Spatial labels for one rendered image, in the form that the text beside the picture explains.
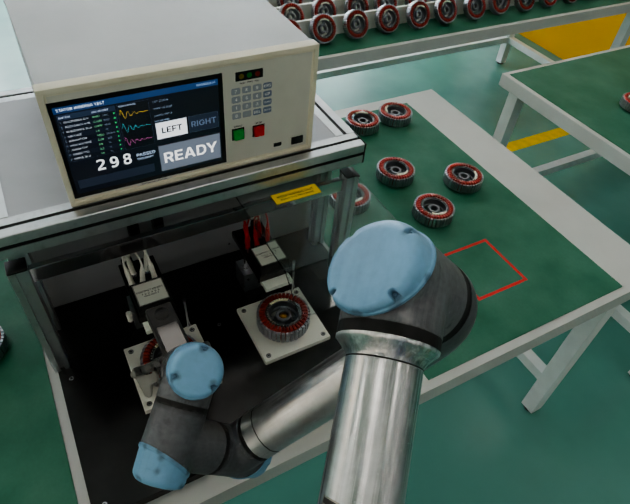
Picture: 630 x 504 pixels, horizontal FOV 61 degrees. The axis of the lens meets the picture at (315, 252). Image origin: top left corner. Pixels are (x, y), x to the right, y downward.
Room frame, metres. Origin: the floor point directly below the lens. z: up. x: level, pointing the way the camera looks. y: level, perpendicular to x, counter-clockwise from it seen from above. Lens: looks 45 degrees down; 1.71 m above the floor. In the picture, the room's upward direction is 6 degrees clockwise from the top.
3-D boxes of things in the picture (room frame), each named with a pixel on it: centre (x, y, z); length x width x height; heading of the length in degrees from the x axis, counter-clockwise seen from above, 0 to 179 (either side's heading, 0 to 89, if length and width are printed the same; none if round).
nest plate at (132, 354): (0.56, 0.26, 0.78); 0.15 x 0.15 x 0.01; 33
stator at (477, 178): (1.30, -0.41, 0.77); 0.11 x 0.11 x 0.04
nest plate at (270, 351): (0.69, 0.05, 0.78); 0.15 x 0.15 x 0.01; 33
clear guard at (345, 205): (0.74, 0.00, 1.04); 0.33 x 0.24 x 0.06; 33
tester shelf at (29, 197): (0.90, 0.33, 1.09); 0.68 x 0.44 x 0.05; 123
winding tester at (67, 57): (0.91, 0.32, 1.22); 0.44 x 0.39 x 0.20; 123
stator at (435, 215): (1.14, -0.31, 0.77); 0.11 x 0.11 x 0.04
